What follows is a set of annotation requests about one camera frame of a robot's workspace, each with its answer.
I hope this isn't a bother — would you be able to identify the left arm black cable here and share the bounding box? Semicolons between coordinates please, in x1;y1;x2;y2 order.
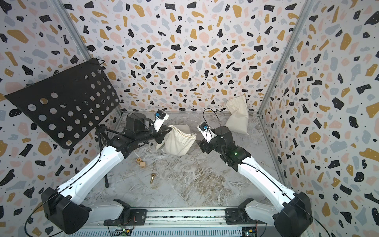
24;153;104;237

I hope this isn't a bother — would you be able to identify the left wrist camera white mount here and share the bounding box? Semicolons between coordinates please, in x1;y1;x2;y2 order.
154;110;169;132

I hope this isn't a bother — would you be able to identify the black perforated music stand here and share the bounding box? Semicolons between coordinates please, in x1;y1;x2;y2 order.
1;59;120;193

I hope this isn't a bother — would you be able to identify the green circuit board left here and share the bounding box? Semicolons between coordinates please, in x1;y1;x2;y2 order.
117;225;133;237

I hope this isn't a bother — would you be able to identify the aluminium corner post right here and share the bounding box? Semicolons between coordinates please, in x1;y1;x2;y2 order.
257;0;315;116

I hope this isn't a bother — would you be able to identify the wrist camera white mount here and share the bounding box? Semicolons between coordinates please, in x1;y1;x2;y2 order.
154;110;169;132
197;122;216;143

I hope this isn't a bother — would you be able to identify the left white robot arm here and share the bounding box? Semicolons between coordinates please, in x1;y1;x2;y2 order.
41;110;172;235

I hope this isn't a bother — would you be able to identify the aluminium corner post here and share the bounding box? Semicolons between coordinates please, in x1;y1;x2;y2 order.
257;0;315;116
50;0;91;61

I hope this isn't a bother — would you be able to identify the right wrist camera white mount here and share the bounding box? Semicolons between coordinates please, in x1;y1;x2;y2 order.
197;122;216;143

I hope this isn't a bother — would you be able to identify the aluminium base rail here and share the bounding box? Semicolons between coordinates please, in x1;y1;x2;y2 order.
72;207;280;237

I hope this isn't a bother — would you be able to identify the closed cream cloth bag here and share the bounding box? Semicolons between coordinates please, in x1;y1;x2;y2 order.
225;95;249;135

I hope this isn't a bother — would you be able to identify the aluminium corner post left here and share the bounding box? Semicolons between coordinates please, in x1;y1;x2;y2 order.
50;0;91;61

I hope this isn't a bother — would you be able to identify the gold chess piece near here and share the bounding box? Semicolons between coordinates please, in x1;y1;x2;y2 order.
150;173;157;184

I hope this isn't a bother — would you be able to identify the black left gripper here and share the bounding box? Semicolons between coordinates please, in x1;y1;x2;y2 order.
136;121;173;145

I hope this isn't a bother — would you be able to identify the cream soil bag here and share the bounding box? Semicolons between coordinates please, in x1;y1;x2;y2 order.
156;124;196;156

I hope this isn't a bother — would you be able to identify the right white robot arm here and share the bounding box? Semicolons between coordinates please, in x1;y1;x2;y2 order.
197;122;313;237

